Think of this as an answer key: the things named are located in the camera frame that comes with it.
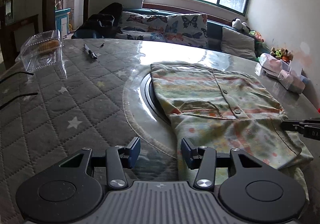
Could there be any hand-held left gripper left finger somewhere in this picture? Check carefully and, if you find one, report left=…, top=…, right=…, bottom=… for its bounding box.
left=59, top=136, right=141, bottom=190

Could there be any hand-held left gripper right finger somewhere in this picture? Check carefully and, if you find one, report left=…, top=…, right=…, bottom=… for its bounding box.
left=181, top=138, right=264, bottom=191

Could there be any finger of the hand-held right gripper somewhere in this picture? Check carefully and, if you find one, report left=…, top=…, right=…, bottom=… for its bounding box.
left=281, top=118, right=320, bottom=131

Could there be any green patterned pajama shirt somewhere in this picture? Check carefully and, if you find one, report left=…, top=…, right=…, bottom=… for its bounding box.
left=150, top=61, right=314, bottom=196

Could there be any tissue box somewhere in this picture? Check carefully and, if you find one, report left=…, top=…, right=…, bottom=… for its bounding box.
left=277, top=60, right=307, bottom=94

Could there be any black round table insert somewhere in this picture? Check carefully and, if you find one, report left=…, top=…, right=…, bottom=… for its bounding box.
left=139, top=74, right=175, bottom=126

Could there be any flat grey box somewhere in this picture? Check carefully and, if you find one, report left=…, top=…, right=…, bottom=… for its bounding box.
left=255, top=64, right=280, bottom=80

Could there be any pink tissue pack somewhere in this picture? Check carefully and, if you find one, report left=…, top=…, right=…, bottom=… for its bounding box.
left=259, top=53, right=290, bottom=77

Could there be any group of small stuffed toys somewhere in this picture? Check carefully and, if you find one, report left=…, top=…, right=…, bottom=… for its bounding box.
left=270, top=47, right=294, bottom=61

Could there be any pale grey pillow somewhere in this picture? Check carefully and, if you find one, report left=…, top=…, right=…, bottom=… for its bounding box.
left=221, top=27, right=258, bottom=61

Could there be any black marker pen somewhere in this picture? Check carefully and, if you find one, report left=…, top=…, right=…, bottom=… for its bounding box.
left=83, top=44, right=98, bottom=60

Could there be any white plush toy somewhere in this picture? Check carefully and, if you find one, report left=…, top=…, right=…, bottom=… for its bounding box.
left=231, top=18, right=250, bottom=34

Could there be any teal sofa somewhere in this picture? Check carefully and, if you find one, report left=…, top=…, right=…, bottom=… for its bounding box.
left=72, top=8, right=273, bottom=62

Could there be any butterfly print pillow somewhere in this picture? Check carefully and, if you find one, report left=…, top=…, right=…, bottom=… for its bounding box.
left=117, top=11, right=209, bottom=49

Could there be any black bag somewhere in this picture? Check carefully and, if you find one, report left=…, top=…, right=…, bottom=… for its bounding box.
left=82, top=2, right=123, bottom=39

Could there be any clear plastic food container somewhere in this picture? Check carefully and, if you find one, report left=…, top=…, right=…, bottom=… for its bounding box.
left=15, top=30, right=67, bottom=80

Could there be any light blue cabinet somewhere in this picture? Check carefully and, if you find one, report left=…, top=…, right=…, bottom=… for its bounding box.
left=55, top=8, right=72, bottom=36

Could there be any black cable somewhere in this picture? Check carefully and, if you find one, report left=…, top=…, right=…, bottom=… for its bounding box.
left=0, top=71, right=35, bottom=84
left=0, top=92, right=39, bottom=110

